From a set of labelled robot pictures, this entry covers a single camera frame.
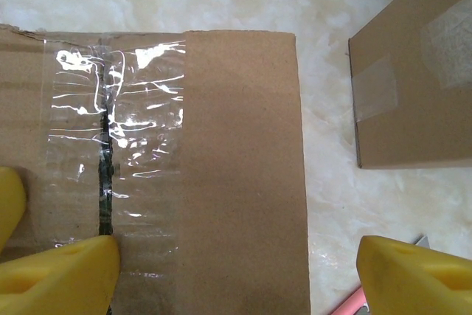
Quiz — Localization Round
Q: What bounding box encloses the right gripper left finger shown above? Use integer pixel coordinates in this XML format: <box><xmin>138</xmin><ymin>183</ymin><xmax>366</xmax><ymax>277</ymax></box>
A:
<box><xmin>0</xmin><ymin>235</ymin><xmax>122</xmax><ymax>315</ymax></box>

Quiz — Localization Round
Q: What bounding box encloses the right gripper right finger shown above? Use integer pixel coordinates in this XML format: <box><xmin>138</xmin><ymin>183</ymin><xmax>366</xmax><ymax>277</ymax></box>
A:
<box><xmin>357</xmin><ymin>235</ymin><xmax>472</xmax><ymax>315</ymax></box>

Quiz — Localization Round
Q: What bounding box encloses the pink utility knife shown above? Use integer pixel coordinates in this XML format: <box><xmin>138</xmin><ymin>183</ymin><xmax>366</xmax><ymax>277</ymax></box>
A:
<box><xmin>329</xmin><ymin>234</ymin><xmax>431</xmax><ymax>315</ymax></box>

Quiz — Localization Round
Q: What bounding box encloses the brown cardboard box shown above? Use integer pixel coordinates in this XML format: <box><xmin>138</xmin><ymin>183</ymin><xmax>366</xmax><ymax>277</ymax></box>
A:
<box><xmin>0</xmin><ymin>22</ymin><xmax>311</xmax><ymax>315</ymax></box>
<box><xmin>347</xmin><ymin>0</ymin><xmax>472</xmax><ymax>170</ymax></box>

